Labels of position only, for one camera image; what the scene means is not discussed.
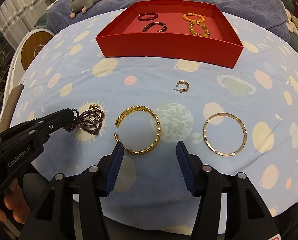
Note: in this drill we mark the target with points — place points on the light blue planet bedsheet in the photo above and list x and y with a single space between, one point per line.
150 192

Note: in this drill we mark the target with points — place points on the white sheer curtain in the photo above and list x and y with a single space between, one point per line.
18 17

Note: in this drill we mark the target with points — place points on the white round wooden side table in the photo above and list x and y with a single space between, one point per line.
28 49

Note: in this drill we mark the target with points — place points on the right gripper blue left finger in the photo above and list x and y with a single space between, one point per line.
114 165

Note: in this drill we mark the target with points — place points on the brown leather pouch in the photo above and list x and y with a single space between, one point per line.
9 109

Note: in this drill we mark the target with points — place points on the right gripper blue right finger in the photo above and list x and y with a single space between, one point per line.
187 169

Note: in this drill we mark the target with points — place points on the red shallow cardboard box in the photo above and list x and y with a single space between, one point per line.
177 29

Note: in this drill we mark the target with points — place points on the person's left hand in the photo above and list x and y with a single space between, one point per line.
15 201

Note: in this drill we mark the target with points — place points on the gold chain cuff bangle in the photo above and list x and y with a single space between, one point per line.
138 108

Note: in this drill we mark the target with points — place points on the beige spotted plush toy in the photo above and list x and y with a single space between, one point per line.
292 17

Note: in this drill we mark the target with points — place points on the purple garnet bead strand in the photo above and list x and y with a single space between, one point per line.
90 121

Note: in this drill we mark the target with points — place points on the thin rose gold bangle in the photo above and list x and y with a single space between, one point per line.
229 115

